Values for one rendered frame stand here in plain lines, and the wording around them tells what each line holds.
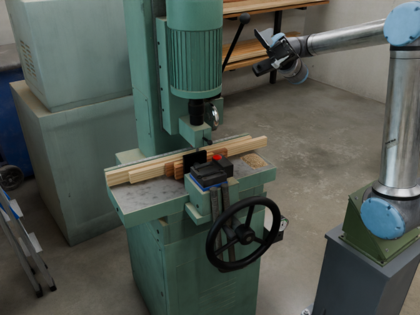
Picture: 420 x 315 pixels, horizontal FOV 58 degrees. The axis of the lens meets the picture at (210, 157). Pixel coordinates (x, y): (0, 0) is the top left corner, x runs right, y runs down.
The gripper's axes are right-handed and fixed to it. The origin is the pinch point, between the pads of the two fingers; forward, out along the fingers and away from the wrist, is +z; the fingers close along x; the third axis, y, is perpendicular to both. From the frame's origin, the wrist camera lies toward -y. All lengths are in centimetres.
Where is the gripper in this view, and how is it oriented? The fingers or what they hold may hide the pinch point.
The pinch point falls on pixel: (262, 46)
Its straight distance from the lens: 134.6
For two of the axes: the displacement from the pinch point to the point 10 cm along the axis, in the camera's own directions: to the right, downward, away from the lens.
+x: 3.9, 8.6, -3.3
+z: -4.9, -1.1, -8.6
